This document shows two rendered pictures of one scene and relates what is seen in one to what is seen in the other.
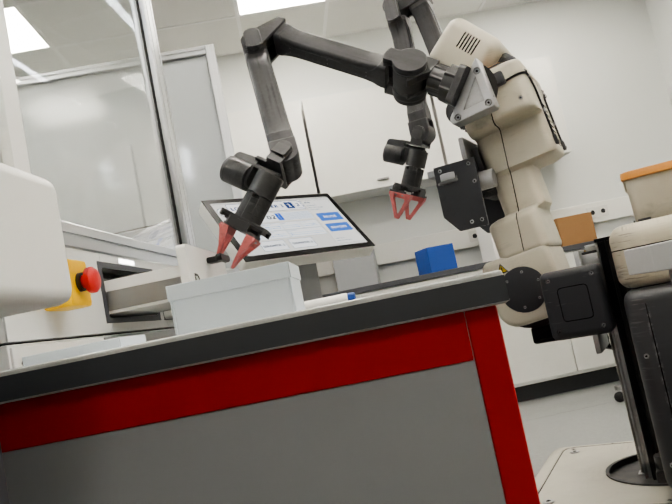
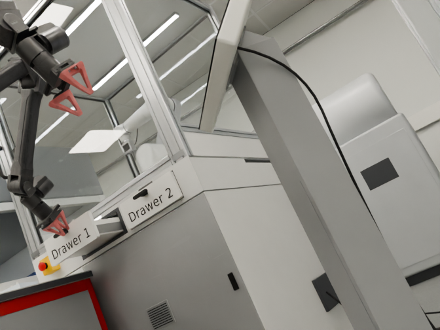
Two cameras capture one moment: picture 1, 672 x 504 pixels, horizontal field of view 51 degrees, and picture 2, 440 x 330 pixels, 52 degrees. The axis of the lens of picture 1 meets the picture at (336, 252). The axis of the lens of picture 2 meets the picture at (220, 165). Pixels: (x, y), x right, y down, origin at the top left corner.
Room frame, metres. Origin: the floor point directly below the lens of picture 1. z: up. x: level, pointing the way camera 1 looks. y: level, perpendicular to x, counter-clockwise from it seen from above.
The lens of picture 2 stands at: (2.67, -1.03, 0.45)
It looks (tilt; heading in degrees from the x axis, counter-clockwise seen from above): 14 degrees up; 115
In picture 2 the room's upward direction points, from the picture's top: 25 degrees counter-clockwise
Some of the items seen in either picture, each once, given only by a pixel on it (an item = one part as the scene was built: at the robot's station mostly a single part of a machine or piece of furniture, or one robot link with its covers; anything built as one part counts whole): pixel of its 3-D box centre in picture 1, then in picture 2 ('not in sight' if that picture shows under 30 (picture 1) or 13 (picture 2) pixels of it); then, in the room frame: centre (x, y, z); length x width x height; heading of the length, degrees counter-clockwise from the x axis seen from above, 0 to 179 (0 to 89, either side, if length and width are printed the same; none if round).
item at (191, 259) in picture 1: (206, 277); (71, 239); (1.37, 0.26, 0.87); 0.29 x 0.02 x 0.11; 176
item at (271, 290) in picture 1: (239, 299); not in sight; (0.74, 0.11, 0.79); 0.13 x 0.09 x 0.05; 87
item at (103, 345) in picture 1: (87, 351); not in sight; (0.91, 0.34, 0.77); 0.13 x 0.09 x 0.02; 86
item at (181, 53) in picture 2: not in sight; (195, 55); (1.94, 0.85, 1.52); 0.87 x 0.01 x 0.86; 86
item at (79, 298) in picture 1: (67, 285); (49, 264); (1.05, 0.41, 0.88); 0.07 x 0.05 x 0.07; 176
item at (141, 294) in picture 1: (105, 303); (110, 234); (1.39, 0.47, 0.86); 0.40 x 0.26 x 0.06; 86
